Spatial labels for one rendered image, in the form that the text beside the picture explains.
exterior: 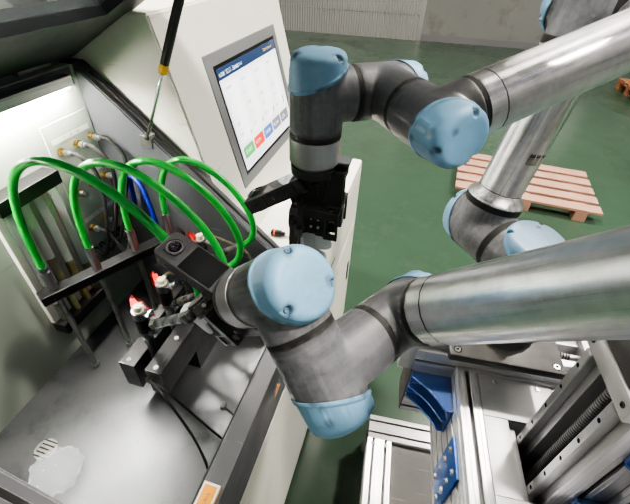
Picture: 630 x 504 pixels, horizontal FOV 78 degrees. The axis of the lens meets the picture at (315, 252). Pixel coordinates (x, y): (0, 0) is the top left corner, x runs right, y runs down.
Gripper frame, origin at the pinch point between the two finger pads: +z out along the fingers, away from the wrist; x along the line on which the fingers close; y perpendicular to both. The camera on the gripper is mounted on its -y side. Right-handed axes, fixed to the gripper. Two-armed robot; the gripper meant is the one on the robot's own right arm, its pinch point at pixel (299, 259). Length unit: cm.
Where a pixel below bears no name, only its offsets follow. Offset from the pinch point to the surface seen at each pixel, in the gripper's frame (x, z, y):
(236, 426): -20.8, 26.6, -5.8
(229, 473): -28.8, 26.6, -3.4
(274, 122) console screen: 66, 2, -30
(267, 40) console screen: 76, -20, -35
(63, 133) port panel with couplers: 11, -12, -57
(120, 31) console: 23, -30, -46
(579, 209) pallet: 248, 112, 148
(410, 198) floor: 237, 122, 21
